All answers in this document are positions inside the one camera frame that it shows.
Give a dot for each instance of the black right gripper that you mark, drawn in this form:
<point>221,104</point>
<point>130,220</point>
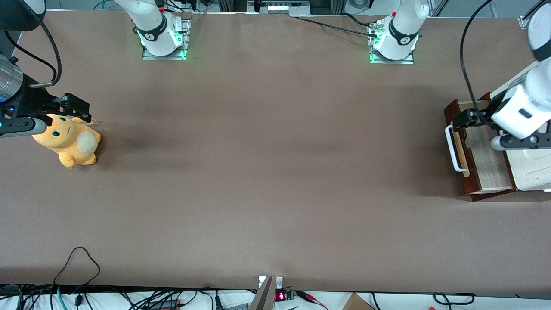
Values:
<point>31,100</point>

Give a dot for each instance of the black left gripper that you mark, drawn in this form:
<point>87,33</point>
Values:
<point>481,115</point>

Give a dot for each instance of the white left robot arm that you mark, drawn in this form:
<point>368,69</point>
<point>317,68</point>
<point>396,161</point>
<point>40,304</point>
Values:
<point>523,107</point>

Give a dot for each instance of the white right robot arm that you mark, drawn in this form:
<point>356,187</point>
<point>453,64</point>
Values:
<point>150,26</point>

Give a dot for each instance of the orange plush toy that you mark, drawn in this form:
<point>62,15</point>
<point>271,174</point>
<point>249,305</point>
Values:
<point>71,146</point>

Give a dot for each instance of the white-topped dark wood cabinet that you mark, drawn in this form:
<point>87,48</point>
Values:
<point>533,168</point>

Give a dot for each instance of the brown cardboard piece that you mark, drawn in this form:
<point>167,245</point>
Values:
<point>355,303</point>

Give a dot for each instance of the white light bar device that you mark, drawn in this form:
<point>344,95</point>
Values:
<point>277,7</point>

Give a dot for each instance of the black power adapter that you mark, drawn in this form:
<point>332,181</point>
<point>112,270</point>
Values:
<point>163,304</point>

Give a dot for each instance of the red LED display module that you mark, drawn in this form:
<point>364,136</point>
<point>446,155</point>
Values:
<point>280,296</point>

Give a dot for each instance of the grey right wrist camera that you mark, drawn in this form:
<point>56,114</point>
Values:
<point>21,126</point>

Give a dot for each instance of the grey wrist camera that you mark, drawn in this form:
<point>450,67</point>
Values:
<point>529,141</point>
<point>21,126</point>

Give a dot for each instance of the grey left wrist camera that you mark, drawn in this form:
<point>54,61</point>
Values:
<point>529,141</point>

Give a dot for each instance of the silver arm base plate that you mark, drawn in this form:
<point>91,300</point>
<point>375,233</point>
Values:
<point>148,56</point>
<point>407,61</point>

